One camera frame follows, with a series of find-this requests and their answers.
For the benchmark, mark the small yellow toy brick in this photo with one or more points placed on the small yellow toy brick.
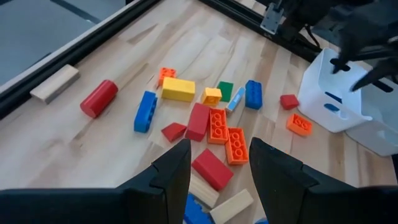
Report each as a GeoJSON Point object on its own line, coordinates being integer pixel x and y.
{"type": "Point", "coordinates": [211, 96]}

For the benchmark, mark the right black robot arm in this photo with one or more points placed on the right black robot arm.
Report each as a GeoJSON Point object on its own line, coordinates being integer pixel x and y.
{"type": "Point", "coordinates": [298, 15]}

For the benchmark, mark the small red cube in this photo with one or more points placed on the small red cube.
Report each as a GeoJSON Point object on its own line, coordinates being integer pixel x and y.
{"type": "Point", "coordinates": [289, 102]}

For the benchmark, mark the red rectangular block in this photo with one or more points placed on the red rectangular block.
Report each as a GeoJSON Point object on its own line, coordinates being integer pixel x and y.
{"type": "Point", "coordinates": [197, 122]}
{"type": "Point", "coordinates": [212, 169]}

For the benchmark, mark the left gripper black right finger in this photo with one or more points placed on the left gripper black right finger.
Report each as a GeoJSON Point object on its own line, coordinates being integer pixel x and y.
{"type": "Point", "coordinates": [273, 186]}

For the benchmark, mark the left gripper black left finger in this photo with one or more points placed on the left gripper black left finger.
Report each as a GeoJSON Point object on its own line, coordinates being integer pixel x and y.
{"type": "Point", "coordinates": [174, 186]}

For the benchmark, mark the red wedge block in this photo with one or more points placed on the red wedge block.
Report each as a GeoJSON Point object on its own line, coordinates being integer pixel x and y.
{"type": "Point", "coordinates": [173, 132]}

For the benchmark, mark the light wooden plank block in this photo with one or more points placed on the light wooden plank block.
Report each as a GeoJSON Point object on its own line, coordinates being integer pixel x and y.
{"type": "Point", "coordinates": [54, 84]}
{"type": "Point", "coordinates": [203, 190]}
{"type": "Point", "coordinates": [231, 207]}
{"type": "Point", "coordinates": [235, 99]}

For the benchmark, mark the big yellow rectangular block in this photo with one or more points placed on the big yellow rectangular block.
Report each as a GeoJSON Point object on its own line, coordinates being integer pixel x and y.
{"type": "Point", "coordinates": [178, 89]}

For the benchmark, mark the small orange toy brick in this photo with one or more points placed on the small orange toy brick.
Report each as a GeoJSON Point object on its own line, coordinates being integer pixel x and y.
{"type": "Point", "coordinates": [299, 124]}
{"type": "Point", "coordinates": [167, 76]}

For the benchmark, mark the black aluminium table frame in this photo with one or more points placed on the black aluminium table frame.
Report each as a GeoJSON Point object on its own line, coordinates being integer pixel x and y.
{"type": "Point", "coordinates": [81, 53]}

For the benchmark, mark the red wooden cylinder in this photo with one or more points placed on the red wooden cylinder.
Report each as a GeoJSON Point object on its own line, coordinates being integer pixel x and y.
{"type": "Point", "coordinates": [99, 99]}

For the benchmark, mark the big orange toy brick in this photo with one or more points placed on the big orange toy brick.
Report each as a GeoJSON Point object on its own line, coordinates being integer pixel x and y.
{"type": "Point", "coordinates": [237, 146]}
{"type": "Point", "coordinates": [217, 126]}

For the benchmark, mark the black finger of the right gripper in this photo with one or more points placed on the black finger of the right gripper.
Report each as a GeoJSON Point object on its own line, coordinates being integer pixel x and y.
{"type": "Point", "coordinates": [379, 73]}
{"type": "Point", "coordinates": [340, 62]}

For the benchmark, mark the silver metal bracket plate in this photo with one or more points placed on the silver metal bracket plate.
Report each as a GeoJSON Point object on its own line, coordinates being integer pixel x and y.
{"type": "Point", "coordinates": [272, 18]}

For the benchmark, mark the long blue toy brick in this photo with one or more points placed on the long blue toy brick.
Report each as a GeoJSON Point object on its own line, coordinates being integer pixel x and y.
{"type": "Point", "coordinates": [145, 112]}

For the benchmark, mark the green toy brick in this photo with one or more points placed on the green toy brick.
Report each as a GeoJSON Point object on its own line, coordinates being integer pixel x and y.
{"type": "Point", "coordinates": [225, 91]}

